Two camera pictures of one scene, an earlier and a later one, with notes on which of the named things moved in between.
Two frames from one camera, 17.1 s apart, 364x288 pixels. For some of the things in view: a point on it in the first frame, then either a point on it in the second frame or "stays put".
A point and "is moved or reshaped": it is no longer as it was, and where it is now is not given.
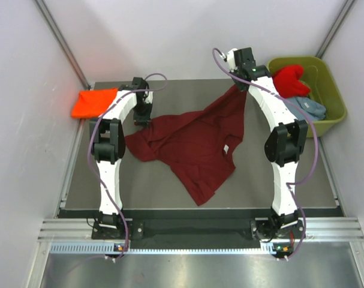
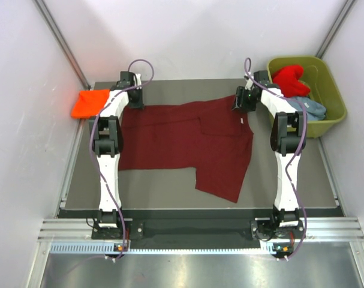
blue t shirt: (313, 111) stays put
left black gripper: (143, 120) to (139, 105)
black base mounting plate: (201, 234) stays put
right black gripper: (241, 87) to (240, 94)
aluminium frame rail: (316, 229) stays put
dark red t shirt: (198, 146) is moved or reshaped
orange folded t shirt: (92, 104) stays put
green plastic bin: (322, 88) stays put
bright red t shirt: (286, 81) stays put
